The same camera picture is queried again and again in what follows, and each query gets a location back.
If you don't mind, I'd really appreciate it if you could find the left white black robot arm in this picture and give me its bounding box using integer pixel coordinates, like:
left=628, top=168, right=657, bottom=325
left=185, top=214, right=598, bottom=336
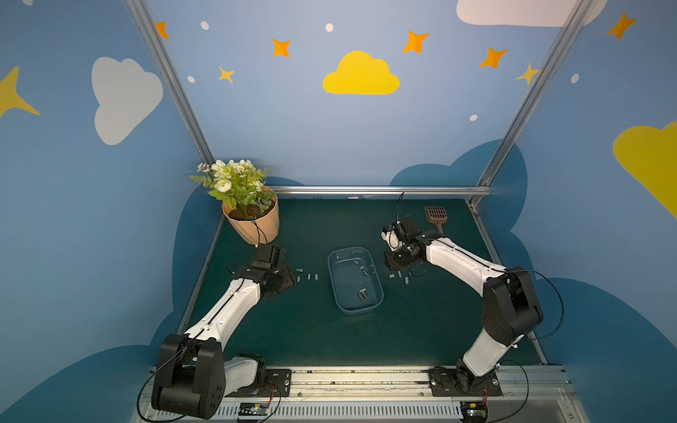
left=148, top=244, right=296, bottom=421

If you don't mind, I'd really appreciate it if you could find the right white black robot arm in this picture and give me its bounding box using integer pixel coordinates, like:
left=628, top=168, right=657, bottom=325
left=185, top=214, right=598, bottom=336
left=381, top=216, right=544, bottom=392

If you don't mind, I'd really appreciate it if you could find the translucent blue storage box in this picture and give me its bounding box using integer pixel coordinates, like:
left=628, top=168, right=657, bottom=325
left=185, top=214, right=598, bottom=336
left=327, top=247, right=384, bottom=317

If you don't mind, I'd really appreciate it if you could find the brown slotted scoop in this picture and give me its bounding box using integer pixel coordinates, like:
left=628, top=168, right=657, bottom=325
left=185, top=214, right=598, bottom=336
left=424, top=206, right=448, bottom=234

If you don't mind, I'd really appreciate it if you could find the terracotta flower pot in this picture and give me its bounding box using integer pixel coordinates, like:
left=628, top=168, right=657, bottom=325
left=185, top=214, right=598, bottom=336
left=222, top=187, right=280, bottom=246

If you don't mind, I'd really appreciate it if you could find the artificial white flower plant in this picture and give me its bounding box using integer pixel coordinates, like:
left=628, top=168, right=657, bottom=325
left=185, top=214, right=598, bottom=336
left=189, top=160, right=276, bottom=220

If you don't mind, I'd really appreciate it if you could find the left small circuit board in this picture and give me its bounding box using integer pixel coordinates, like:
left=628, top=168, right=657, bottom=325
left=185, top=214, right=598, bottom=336
left=237, top=403, right=270, bottom=419

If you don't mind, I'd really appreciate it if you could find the small circuit board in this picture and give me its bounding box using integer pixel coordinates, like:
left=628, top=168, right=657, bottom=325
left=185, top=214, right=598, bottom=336
left=460, top=402, right=488, bottom=423
left=237, top=403, right=270, bottom=419

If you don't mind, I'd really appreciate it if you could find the right small circuit board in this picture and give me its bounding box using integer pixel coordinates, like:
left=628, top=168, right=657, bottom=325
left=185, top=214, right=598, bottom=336
left=460, top=402, right=488, bottom=423

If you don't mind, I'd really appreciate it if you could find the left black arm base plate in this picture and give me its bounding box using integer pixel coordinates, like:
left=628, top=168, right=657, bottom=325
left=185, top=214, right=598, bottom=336
left=227, top=368, right=293, bottom=398

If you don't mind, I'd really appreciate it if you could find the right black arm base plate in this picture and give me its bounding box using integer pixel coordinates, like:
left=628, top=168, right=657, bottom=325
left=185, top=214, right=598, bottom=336
left=428, top=367, right=502, bottom=398

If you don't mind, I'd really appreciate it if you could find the aluminium front rail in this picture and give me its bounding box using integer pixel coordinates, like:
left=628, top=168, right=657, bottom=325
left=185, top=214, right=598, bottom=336
left=129, top=364, right=591, bottom=423

